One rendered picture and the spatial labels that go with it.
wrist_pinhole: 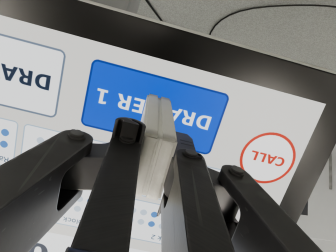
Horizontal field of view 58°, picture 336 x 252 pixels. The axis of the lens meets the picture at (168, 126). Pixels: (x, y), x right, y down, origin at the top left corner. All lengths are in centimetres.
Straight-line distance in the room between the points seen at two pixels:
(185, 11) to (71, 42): 143
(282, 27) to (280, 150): 145
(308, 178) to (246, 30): 146
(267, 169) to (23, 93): 18
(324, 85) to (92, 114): 16
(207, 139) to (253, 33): 150
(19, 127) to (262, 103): 17
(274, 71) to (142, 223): 15
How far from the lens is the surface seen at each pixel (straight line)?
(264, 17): 161
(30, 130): 23
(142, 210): 24
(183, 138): 15
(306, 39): 175
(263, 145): 23
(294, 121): 23
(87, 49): 20
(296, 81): 22
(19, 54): 22
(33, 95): 22
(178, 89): 20
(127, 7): 35
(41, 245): 28
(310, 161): 25
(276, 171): 24
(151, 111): 15
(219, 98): 21
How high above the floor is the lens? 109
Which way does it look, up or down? 21 degrees down
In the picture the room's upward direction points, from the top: 169 degrees counter-clockwise
